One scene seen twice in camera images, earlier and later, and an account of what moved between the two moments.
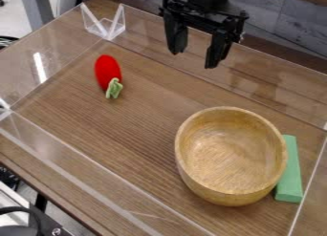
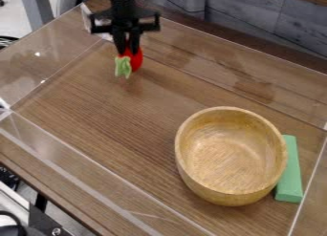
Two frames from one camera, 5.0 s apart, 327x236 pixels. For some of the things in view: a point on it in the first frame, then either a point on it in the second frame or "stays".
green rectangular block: [288, 190] stays
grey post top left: [38, 8] stays
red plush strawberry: [108, 75] -> [128, 63]
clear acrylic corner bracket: [104, 28] stays
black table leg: [42, 203] stays
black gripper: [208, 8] -> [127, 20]
